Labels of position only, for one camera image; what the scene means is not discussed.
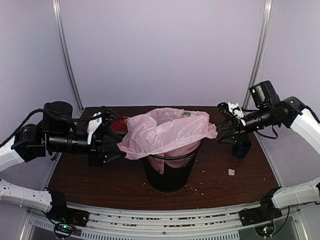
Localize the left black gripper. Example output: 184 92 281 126
47 130 127 168

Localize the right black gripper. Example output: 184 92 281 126
216 104 275 146

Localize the pink plastic trash bag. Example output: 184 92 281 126
117 107 218 160

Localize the black mesh trash bin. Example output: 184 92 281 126
142 140 204 193

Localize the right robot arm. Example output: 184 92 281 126
216 80 320 221

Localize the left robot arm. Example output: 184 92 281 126
0 101 126 171

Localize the dark blue cup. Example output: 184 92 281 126
231 142 252 159

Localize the red floral plate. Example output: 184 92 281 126
110 116 129 135

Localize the small pink bag scrap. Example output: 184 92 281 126
228 168 236 176

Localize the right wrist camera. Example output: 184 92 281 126
217 102 246 126

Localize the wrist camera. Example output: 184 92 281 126
86 106 116 145
217 102 246 126

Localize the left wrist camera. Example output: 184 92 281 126
86 106 116 145

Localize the right aluminium frame post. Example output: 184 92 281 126
242 0 273 109

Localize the aluminium frame post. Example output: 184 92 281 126
242 0 273 109
52 0 84 112

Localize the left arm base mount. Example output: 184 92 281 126
43 206 90 240

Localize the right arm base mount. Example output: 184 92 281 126
239 206 282 239

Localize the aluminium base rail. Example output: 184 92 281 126
19 194 308 240

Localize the left aluminium frame post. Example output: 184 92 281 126
52 0 84 112

